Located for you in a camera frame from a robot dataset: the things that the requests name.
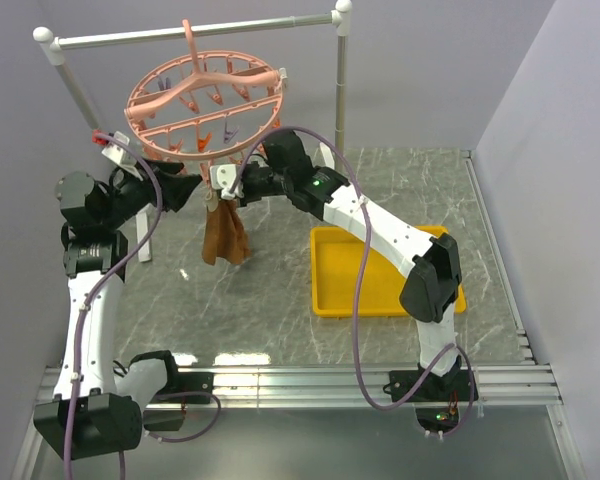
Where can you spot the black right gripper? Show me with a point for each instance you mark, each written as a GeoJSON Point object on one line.
{"type": "Point", "coordinates": [246, 197]}

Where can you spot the orange clothes peg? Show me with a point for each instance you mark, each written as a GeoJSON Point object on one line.
{"type": "Point", "coordinates": [202, 139]}

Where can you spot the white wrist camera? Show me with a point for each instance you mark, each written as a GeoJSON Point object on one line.
{"type": "Point", "coordinates": [225, 179]}
{"type": "Point", "coordinates": [116, 147]}

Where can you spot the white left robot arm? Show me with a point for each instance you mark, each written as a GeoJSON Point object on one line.
{"type": "Point", "coordinates": [93, 411]}

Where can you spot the white clothes peg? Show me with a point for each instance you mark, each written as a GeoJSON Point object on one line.
{"type": "Point", "coordinates": [282, 80]}

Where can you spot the pink round clip hanger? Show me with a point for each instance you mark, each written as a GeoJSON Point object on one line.
{"type": "Point", "coordinates": [203, 88]}

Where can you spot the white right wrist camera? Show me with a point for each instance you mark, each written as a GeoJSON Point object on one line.
{"type": "Point", "coordinates": [225, 179]}

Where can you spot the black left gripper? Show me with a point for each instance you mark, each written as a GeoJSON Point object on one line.
{"type": "Point", "coordinates": [176, 187]}

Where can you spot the white metal drying rack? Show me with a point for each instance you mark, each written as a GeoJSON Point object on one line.
{"type": "Point", "coordinates": [55, 48]}

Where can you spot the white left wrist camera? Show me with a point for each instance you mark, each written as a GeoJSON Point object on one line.
{"type": "Point", "coordinates": [116, 147]}

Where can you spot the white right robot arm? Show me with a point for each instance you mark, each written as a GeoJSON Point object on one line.
{"type": "Point", "coordinates": [429, 265]}

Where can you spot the brown underwear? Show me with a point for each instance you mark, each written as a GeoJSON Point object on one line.
{"type": "Point", "coordinates": [225, 236]}

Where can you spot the purple clothes peg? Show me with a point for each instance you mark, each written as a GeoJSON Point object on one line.
{"type": "Point", "coordinates": [229, 131]}

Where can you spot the yellow plastic tray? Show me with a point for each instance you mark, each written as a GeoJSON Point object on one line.
{"type": "Point", "coordinates": [335, 260]}

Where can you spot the aluminium rail frame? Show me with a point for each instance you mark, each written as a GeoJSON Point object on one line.
{"type": "Point", "coordinates": [287, 404]}

